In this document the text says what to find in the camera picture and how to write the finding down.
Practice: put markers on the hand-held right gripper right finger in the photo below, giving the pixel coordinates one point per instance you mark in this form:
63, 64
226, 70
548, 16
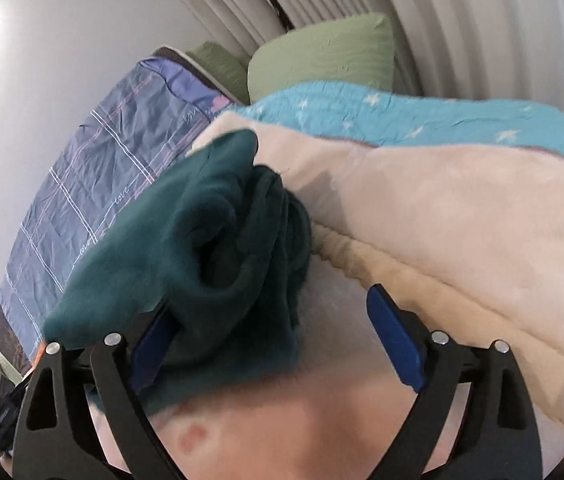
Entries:
394, 335

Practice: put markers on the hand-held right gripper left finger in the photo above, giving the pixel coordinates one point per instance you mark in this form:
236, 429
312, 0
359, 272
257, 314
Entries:
149, 355

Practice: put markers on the dark green sweater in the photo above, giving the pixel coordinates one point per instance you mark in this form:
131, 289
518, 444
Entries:
202, 240

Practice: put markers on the pink fleece blanket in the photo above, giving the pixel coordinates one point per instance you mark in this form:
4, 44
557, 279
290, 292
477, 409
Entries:
461, 235

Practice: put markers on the blue plaid duvet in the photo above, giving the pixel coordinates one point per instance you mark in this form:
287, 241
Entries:
112, 150

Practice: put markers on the teal star quilt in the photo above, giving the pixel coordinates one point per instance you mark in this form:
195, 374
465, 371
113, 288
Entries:
411, 115

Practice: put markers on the large green pillow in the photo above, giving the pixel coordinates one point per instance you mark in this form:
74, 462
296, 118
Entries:
322, 55

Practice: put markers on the white pleated curtain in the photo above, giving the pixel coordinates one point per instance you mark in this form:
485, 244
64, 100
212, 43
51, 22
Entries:
436, 5

